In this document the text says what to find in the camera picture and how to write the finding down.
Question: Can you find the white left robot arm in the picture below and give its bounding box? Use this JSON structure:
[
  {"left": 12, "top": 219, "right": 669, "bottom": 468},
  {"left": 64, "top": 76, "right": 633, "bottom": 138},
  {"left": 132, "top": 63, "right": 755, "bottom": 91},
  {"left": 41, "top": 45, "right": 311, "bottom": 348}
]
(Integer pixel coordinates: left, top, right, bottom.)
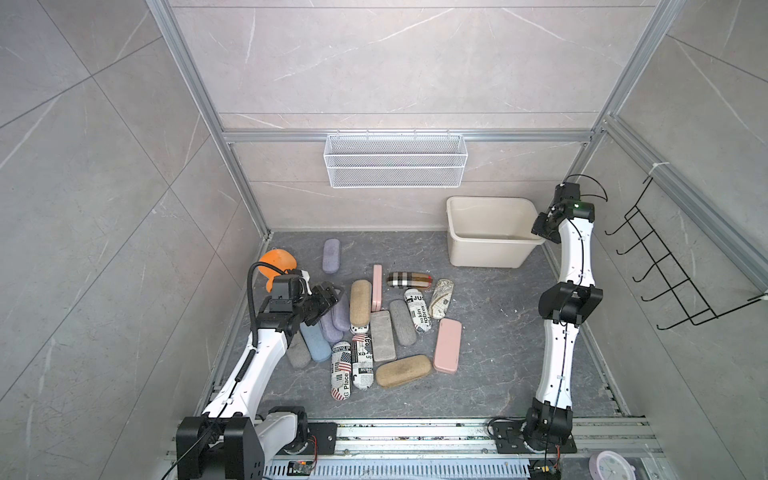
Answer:
[{"left": 169, "top": 265, "right": 344, "bottom": 479}]

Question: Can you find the orange plush toy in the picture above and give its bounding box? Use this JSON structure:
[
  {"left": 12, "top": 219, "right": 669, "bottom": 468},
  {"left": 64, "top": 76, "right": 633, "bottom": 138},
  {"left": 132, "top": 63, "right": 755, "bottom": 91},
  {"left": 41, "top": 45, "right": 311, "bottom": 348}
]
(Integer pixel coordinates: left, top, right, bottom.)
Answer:
[{"left": 258, "top": 249, "right": 297, "bottom": 292}]

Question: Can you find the white round clock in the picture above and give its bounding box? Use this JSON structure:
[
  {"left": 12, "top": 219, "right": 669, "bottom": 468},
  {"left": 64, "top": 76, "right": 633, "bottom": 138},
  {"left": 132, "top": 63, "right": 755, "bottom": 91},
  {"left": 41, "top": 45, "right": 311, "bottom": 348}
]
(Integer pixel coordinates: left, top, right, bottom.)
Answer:
[{"left": 589, "top": 450, "right": 637, "bottom": 480}]

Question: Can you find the newspaper case under tan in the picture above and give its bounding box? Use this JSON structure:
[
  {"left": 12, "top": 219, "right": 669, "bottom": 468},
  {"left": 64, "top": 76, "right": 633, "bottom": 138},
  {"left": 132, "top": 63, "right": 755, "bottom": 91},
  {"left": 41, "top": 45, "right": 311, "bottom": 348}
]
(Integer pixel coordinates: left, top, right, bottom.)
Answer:
[{"left": 350, "top": 325, "right": 369, "bottom": 335}]

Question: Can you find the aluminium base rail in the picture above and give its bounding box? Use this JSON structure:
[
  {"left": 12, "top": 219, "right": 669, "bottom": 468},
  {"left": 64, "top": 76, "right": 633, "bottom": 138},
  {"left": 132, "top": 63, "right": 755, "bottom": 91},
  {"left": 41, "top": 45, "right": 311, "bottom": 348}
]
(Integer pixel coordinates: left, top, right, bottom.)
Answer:
[{"left": 260, "top": 417, "right": 671, "bottom": 479}]

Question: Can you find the newspaper flag case right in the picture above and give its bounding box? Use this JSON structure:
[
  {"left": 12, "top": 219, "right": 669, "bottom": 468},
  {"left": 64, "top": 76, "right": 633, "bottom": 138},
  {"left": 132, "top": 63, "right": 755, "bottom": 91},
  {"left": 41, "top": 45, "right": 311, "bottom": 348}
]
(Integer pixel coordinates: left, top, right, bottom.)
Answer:
[{"left": 351, "top": 333, "right": 374, "bottom": 390}]

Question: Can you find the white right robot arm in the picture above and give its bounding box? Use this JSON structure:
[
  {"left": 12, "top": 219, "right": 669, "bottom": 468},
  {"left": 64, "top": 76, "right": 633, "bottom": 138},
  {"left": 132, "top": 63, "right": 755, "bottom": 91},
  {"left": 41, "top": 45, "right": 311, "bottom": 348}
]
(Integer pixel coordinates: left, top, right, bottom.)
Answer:
[{"left": 522, "top": 182, "right": 603, "bottom": 452}]

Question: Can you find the black wire hook rack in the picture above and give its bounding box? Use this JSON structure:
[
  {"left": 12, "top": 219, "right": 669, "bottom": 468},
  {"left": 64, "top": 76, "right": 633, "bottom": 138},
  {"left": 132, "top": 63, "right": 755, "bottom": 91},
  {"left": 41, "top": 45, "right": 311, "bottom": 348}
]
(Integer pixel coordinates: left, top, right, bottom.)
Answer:
[{"left": 604, "top": 175, "right": 767, "bottom": 331}]

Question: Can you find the pink slim case upright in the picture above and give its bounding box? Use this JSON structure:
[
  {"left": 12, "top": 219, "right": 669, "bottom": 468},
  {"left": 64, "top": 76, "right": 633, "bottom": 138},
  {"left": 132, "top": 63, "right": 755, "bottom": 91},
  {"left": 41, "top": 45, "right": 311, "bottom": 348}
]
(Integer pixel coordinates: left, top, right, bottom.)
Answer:
[{"left": 371, "top": 264, "right": 383, "bottom": 312}]

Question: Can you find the newspaper flag case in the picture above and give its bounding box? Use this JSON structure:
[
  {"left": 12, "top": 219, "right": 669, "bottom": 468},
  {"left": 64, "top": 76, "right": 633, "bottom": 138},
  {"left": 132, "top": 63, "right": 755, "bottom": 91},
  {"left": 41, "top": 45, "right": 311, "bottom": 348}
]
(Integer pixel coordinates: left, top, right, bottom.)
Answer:
[
  {"left": 331, "top": 341, "right": 352, "bottom": 401},
  {"left": 351, "top": 333, "right": 374, "bottom": 390}
]

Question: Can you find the white wire mesh basket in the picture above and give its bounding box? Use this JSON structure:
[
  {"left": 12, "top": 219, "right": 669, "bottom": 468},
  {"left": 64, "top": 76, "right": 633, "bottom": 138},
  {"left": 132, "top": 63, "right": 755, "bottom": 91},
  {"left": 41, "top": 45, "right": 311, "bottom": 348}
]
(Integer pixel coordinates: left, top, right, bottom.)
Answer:
[{"left": 323, "top": 133, "right": 468, "bottom": 188}]

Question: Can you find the plaid glasses case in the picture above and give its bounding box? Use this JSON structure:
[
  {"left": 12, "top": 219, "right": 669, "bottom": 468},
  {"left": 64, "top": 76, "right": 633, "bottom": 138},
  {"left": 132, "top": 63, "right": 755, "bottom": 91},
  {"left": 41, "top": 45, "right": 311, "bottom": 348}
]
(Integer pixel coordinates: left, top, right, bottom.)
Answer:
[{"left": 386, "top": 271, "right": 433, "bottom": 290}]

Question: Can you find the light blue fabric case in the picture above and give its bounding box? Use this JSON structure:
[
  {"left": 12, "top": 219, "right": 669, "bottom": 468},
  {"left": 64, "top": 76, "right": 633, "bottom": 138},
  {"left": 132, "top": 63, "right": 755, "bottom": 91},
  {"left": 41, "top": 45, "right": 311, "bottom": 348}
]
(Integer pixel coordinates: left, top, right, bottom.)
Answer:
[{"left": 300, "top": 323, "right": 332, "bottom": 363}]

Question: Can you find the grey case far left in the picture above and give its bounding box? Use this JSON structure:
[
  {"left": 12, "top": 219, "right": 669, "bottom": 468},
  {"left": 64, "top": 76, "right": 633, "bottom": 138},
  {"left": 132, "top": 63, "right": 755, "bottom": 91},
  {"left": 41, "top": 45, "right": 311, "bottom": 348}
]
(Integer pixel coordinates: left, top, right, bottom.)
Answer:
[{"left": 286, "top": 332, "right": 312, "bottom": 369}]

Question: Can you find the newspaper print case centre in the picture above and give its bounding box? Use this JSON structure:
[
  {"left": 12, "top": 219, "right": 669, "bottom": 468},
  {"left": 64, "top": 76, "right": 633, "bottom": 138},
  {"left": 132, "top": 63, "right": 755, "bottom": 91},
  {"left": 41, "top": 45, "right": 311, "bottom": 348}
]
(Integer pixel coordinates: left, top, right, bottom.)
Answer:
[{"left": 404, "top": 288, "right": 432, "bottom": 333}]

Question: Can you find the beige plastic storage bin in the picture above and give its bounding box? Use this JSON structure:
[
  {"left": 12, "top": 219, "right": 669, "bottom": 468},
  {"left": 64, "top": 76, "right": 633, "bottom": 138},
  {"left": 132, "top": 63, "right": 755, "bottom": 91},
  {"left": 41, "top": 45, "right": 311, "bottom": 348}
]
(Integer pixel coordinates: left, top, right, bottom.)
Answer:
[{"left": 446, "top": 196, "right": 545, "bottom": 268}]

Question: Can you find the stone grey flat case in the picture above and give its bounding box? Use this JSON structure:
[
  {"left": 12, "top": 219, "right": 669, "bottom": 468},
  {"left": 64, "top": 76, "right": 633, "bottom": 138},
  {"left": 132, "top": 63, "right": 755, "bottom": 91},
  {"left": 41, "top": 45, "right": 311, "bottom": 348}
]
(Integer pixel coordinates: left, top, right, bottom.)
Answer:
[{"left": 369, "top": 310, "right": 397, "bottom": 362}]

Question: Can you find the pink flat case right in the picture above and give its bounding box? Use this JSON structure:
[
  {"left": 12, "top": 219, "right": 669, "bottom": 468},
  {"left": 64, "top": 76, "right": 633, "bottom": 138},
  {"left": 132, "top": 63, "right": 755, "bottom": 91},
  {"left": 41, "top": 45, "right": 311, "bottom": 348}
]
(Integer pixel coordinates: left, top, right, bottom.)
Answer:
[{"left": 433, "top": 318, "right": 463, "bottom": 374}]

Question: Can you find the tan fabric case front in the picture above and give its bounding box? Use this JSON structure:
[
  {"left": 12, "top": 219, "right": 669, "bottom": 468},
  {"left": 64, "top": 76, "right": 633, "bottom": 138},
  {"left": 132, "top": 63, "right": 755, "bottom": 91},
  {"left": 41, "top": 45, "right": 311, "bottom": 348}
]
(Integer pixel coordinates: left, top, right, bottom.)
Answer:
[{"left": 375, "top": 355, "right": 432, "bottom": 388}]

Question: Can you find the map print glasses case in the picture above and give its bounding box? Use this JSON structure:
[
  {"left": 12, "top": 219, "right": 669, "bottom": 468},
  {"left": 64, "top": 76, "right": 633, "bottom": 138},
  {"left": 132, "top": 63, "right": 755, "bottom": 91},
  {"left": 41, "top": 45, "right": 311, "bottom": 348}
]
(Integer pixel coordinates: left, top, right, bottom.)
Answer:
[{"left": 428, "top": 279, "right": 454, "bottom": 320}]

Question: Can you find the newspaper flag case left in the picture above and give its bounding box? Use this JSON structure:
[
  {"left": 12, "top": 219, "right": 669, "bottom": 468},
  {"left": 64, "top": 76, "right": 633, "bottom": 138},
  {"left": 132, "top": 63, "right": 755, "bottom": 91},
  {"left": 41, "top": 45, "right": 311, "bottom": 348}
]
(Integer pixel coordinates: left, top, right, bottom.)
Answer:
[{"left": 331, "top": 341, "right": 352, "bottom": 401}]

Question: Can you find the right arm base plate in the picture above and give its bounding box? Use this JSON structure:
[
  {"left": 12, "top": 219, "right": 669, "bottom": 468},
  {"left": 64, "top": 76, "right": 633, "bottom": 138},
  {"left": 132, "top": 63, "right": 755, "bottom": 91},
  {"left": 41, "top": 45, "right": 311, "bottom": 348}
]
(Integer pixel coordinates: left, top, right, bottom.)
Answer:
[{"left": 485, "top": 417, "right": 577, "bottom": 455}]

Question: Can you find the grey fabric case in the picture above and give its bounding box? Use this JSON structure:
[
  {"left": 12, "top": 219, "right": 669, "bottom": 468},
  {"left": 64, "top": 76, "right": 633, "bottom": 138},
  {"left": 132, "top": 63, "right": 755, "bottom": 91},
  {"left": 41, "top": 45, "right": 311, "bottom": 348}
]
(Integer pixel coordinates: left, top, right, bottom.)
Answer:
[{"left": 389, "top": 299, "right": 417, "bottom": 346}]

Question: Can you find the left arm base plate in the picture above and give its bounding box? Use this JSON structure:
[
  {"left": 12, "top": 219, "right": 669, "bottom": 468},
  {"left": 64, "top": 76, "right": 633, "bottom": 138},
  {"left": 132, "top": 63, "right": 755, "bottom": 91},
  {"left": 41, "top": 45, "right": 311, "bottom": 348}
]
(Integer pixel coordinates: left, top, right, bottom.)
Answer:
[{"left": 302, "top": 422, "right": 338, "bottom": 456}]

